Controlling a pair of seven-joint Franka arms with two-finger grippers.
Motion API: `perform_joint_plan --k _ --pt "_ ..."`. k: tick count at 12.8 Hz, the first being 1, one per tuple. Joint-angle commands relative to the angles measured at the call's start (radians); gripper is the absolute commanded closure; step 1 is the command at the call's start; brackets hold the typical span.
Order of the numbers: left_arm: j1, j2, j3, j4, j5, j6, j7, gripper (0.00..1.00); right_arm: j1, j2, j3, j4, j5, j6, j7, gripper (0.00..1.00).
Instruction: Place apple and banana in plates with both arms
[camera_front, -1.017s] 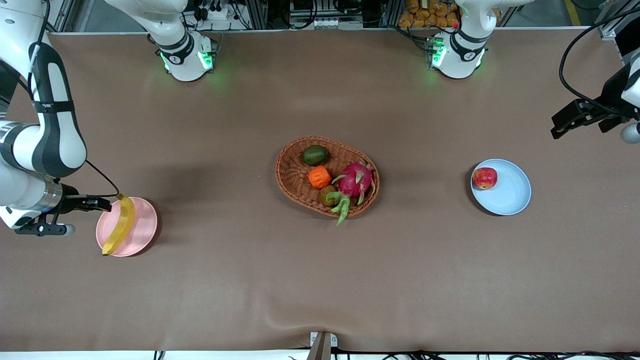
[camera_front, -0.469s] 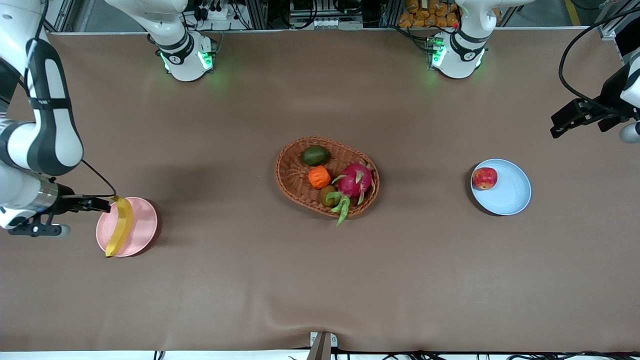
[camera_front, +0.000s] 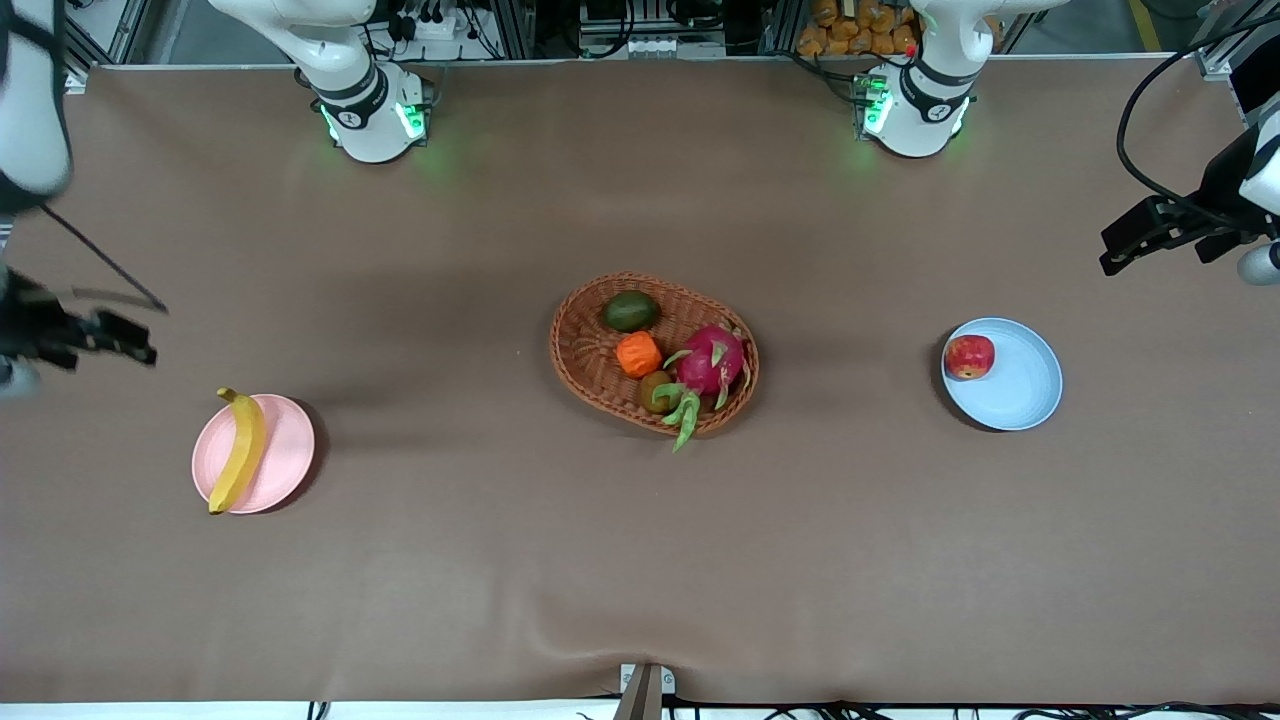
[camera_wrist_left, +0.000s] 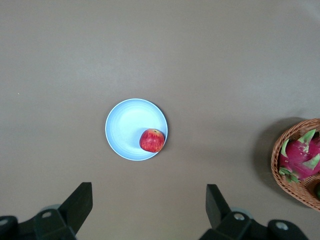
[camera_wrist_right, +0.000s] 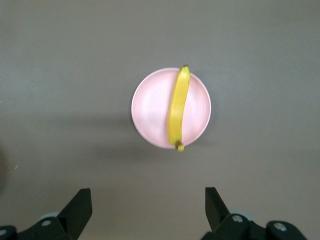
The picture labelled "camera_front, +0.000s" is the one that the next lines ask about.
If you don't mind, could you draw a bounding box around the aluminium profile frame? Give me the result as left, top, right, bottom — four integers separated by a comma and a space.
1193, 0, 1280, 81

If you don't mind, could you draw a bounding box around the blue round plate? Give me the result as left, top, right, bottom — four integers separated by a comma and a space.
941, 317, 1065, 433

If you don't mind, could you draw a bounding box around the pink round plate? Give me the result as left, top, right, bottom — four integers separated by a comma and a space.
191, 393, 316, 516

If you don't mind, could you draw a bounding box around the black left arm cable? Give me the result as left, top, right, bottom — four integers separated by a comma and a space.
1116, 20, 1280, 221

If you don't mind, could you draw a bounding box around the pile of orange fruits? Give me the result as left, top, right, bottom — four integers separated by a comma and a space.
797, 0, 923, 57

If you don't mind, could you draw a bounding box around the red apple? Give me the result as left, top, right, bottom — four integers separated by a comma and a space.
944, 334, 997, 382

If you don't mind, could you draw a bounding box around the pink dragon fruit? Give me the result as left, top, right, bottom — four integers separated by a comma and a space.
652, 323, 751, 453

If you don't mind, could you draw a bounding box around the orange tangerine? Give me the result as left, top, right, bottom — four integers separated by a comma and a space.
616, 331, 663, 379

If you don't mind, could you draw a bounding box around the brown wicker basket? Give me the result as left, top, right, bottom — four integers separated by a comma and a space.
549, 271, 761, 438

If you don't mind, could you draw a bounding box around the metal table edge clamp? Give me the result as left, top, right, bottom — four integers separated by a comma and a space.
612, 663, 676, 720

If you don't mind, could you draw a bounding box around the green avocado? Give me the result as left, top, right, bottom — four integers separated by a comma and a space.
601, 290, 662, 334

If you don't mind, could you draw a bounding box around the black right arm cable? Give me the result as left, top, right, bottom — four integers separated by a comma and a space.
38, 203, 169, 315

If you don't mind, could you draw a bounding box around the white power strip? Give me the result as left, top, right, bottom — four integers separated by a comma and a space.
625, 35, 726, 59

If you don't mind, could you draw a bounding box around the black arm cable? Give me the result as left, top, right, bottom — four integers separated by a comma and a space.
1116, 20, 1280, 221
38, 203, 169, 315

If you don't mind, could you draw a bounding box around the yellow banana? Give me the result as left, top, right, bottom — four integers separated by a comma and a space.
208, 387, 269, 516

